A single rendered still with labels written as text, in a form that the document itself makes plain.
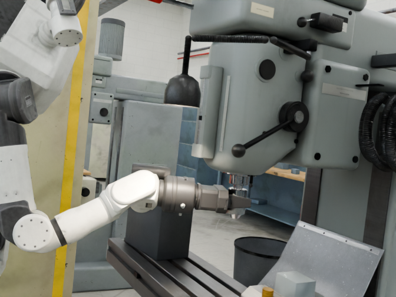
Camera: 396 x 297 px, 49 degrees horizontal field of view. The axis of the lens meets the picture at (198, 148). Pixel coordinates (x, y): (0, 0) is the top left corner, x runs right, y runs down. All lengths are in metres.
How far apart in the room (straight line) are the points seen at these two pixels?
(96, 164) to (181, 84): 8.66
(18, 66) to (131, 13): 9.71
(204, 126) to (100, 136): 8.46
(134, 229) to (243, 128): 0.67
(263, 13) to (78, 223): 0.60
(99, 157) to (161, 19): 3.78
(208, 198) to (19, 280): 1.92
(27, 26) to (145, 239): 0.72
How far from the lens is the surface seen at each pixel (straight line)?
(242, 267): 3.02
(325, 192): 1.37
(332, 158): 1.09
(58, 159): 2.66
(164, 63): 10.92
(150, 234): 1.40
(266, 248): 3.38
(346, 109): 1.12
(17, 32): 1.12
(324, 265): 1.32
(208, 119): 0.98
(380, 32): 1.23
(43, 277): 2.82
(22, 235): 0.96
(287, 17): 1.00
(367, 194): 1.27
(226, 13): 0.97
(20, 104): 0.97
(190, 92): 0.83
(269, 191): 7.57
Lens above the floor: 1.41
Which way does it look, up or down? 3 degrees down
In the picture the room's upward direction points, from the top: 6 degrees clockwise
